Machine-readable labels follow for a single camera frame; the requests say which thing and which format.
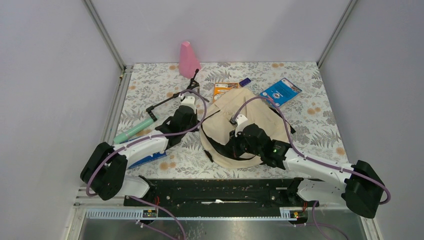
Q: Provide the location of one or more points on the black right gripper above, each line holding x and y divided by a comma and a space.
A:
232, 144

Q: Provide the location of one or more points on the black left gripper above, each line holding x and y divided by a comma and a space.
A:
194, 127

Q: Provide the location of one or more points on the beige canvas backpack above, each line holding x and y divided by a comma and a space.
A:
234, 111

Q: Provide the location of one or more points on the blue picture book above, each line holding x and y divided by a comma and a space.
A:
147, 159

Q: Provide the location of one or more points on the blue booklet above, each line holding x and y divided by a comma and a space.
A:
281, 92

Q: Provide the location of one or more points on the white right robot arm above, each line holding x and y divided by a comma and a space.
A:
357, 186

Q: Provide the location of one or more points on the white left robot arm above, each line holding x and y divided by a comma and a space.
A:
105, 171

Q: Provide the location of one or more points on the black compass tool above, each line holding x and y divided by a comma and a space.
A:
193, 84

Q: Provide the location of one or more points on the orange booklet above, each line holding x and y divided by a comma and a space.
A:
220, 88

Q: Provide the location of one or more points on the small purple box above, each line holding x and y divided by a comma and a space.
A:
245, 82

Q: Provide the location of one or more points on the pink cone-shaped object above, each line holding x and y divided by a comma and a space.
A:
188, 62

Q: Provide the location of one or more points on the green tube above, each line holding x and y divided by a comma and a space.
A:
125, 136

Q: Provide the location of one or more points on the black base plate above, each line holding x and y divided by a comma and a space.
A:
226, 198

